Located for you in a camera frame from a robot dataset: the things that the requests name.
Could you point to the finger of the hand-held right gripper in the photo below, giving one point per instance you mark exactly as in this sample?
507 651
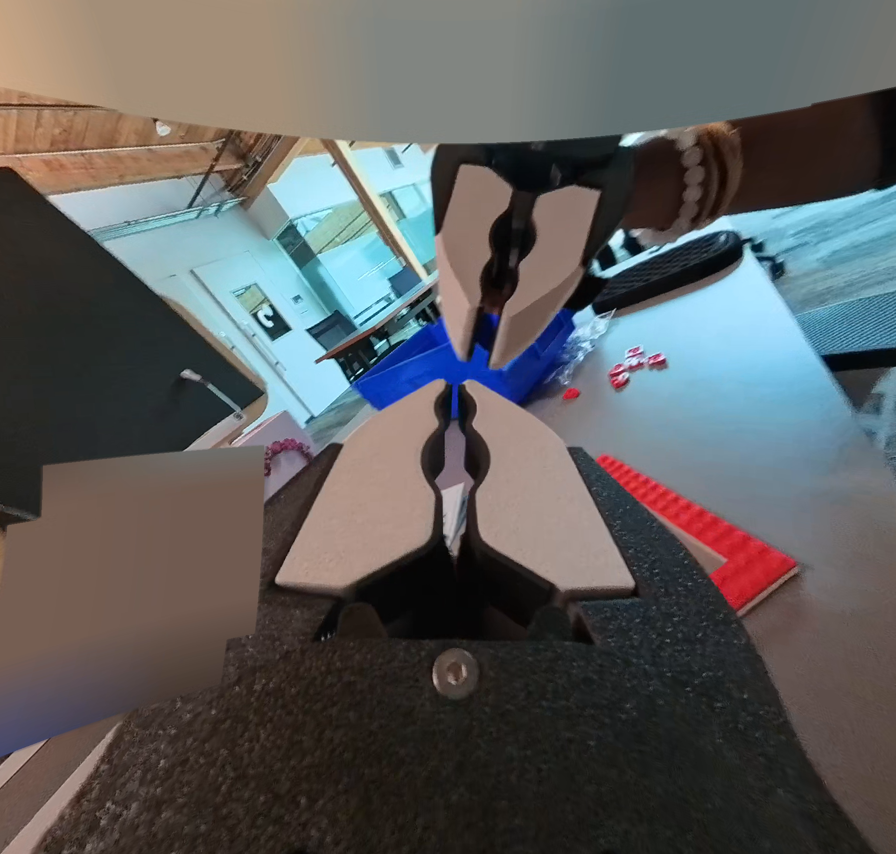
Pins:
462 251
560 244

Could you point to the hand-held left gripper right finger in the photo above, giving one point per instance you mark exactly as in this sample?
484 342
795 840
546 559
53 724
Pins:
539 511

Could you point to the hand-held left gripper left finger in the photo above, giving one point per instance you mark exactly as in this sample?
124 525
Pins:
371 504

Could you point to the person's right forearm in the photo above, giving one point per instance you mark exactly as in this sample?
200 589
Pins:
805 160

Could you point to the grey desk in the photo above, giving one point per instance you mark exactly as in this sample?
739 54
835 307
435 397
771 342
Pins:
700 420

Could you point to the clear plastic bag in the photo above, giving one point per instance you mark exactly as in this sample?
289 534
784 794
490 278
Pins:
584 346

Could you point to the wooden table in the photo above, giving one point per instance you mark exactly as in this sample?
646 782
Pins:
378 322

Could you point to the black mesh chair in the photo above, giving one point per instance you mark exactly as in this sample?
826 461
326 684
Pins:
672 273

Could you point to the blue plastic bin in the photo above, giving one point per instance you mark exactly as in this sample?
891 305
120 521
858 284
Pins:
413 378

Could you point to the cluster of small red bricks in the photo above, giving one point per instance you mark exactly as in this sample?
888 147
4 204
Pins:
633 367

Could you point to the white door with sign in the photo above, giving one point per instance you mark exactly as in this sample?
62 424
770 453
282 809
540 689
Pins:
252 322

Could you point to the black panel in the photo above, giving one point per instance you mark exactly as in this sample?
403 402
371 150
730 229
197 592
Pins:
84 350

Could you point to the red brick frame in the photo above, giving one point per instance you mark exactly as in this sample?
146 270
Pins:
707 539

